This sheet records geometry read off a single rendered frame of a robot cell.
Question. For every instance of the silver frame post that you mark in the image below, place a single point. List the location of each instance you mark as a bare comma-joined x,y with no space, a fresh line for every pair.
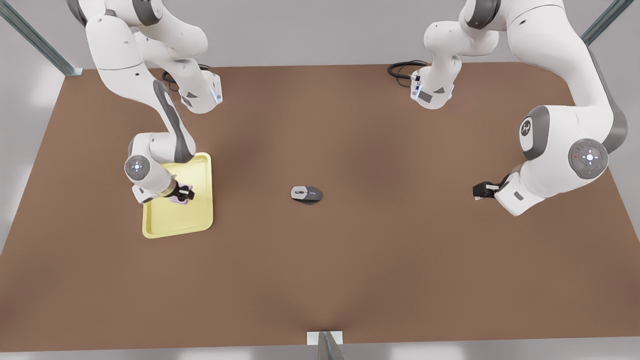
327,346
35,37
602,20

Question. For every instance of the small pale pink block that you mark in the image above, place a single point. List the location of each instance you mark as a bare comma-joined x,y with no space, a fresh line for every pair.
178,200

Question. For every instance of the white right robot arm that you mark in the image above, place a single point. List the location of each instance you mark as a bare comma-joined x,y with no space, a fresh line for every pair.
120,55

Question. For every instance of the grey computer mouse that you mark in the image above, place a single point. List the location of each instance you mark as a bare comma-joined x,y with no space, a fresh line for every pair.
306,195

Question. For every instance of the yellow rectangular tray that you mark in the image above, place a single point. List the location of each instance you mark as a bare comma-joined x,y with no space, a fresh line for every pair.
185,220

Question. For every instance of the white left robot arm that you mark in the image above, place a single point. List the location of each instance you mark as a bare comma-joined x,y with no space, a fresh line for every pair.
555,65

